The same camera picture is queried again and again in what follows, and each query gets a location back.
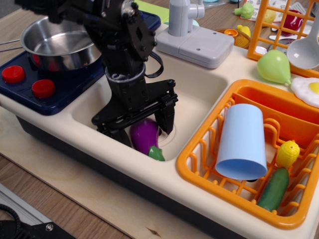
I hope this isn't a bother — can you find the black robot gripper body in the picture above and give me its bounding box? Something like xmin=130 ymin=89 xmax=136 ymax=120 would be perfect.
xmin=92 ymin=65 xmax=178 ymax=133

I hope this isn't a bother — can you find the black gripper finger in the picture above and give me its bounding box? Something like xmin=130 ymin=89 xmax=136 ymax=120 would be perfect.
xmin=109 ymin=129 xmax=132 ymax=147
xmin=155 ymin=103 xmax=175 ymax=134

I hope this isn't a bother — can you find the purple toy eggplant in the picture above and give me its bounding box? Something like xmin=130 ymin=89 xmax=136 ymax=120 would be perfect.
xmin=130 ymin=118 xmax=165 ymax=161

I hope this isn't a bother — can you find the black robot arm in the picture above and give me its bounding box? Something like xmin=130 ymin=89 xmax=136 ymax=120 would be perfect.
xmin=16 ymin=0 xmax=177 ymax=145

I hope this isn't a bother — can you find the stainless steel pan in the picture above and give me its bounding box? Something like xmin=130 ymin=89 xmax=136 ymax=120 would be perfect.
xmin=0 ymin=14 xmax=103 ymax=73

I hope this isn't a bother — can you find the cream toy sink unit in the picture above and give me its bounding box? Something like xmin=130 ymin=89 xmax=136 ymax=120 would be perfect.
xmin=0 ymin=47 xmax=319 ymax=239

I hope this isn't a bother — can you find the grey toy faucet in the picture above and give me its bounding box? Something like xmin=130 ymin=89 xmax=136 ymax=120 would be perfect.
xmin=156 ymin=0 xmax=234 ymax=69

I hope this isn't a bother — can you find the light blue plastic cup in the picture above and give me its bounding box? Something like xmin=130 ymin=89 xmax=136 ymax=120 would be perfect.
xmin=215 ymin=104 xmax=268 ymax=180

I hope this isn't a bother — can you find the red stove knob right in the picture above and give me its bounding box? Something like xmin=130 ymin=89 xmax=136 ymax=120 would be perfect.
xmin=31 ymin=79 xmax=56 ymax=99

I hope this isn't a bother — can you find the red stove knob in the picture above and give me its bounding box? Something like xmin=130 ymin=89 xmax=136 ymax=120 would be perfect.
xmin=1 ymin=66 xmax=25 ymax=84
xmin=31 ymin=79 xmax=56 ymax=99

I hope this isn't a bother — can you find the orange dish rack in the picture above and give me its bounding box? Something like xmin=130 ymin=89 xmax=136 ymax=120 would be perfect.
xmin=176 ymin=80 xmax=319 ymax=230

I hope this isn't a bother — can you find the dark blue toy stove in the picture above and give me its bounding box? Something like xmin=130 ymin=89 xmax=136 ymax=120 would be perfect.
xmin=0 ymin=9 xmax=161 ymax=116

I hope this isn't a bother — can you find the green toy pear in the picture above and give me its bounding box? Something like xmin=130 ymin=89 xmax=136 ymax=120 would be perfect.
xmin=257 ymin=49 xmax=291 ymax=85

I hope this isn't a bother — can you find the red stove knob left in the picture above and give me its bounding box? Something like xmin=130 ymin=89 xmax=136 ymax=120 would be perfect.
xmin=1 ymin=66 xmax=25 ymax=84

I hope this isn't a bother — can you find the yellow toy corn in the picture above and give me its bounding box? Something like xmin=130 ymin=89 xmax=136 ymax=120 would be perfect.
xmin=276 ymin=140 xmax=300 ymax=168

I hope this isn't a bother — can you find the green toy cucumber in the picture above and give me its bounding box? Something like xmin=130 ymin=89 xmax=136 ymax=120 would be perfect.
xmin=257 ymin=168 xmax=290 ymax=212

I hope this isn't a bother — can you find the green toy broccoli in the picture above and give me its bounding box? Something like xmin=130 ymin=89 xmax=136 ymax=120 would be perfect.
xmin=234 ymin=2 xmax=255 ymax=19

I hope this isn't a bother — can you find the toy fried egg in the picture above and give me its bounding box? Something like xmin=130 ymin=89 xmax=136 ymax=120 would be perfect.
xmin=291 ymin=77 xmax=319 ymax=108

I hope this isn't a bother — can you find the orange upright grid rack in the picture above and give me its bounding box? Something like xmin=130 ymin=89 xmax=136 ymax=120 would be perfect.
xmin=247 ymin=0 xmax=319 ymax=78

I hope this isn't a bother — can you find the grey plastic ladle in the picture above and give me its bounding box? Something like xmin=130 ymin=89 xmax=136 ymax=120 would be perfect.
xmin=287 ymin=17 xmax=319 ymax=69

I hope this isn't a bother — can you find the red toy pepper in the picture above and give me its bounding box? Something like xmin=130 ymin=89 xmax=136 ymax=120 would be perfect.
xmin=282 ymin=9 xmax=304 ymax=36

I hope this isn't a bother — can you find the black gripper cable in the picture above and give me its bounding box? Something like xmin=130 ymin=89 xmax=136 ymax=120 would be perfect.
xmin=144 ymin=51 xmax=164 ymax=79

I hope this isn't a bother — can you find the black mount plate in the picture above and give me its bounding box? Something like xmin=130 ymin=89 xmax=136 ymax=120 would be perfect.
xmin=0 ymin=220 xmax=75 ymax=239

